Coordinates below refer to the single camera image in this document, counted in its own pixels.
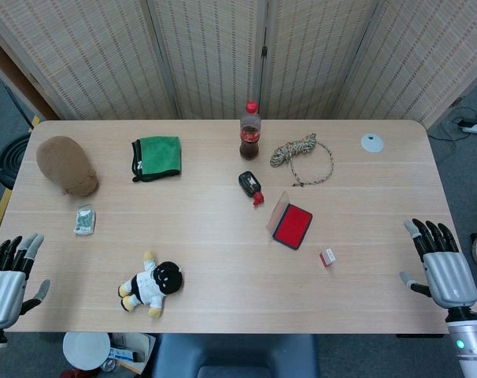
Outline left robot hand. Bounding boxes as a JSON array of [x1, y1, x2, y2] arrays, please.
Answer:
[[0, 232, 51, 330]]

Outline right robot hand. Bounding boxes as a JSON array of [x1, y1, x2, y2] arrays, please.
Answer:
[[399, 218, 477, 312]]

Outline white label tag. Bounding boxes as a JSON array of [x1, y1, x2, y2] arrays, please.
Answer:
[[319, 247, 338, 269]]

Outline red case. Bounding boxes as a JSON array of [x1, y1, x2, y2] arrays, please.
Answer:
[[265, 191, 314, 252]]

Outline white round lid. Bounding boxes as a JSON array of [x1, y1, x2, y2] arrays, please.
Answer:
[[62, 332, 112, 372]]

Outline small green white packet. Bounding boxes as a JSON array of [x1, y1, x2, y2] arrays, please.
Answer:
[[73, 203, 97, 237]]

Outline brown plush toy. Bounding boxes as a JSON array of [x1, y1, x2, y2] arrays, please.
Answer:
[[35, 135, 101, 198]]

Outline open cardboard box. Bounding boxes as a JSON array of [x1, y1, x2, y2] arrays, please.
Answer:
[[104, 332, 157, 375]]

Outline white round grommet cover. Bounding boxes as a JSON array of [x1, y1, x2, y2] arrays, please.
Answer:
[[361, 133, 385, 154]]

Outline black white plush doll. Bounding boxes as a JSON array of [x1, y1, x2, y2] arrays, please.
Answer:
[[117, 250, 185, 320]]

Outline green folded cloth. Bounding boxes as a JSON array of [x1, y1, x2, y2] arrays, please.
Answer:
[[131, 135, 183, 183]]

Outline black red small device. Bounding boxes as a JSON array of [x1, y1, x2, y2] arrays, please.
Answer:
[[238, 170, 266, 207]]

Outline blue chair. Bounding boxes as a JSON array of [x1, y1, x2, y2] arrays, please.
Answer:
[[151, 333, 319, 378]]

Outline cola bottle red cap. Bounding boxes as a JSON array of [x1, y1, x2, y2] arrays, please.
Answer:
[[239, 100, 262, 161]]

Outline woven folding screen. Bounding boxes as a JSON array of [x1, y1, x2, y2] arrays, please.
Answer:
[[0, 0, 477, 131]]

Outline black coiled hose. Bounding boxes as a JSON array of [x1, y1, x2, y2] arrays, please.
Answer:
[[0, 132, 31, 190]]

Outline black floor cable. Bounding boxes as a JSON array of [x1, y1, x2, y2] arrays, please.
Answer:
[[427, 106, 477, 143]]

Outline coiled braided rope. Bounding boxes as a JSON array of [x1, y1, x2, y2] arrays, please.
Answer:
[[269, 132, 335, 187]]

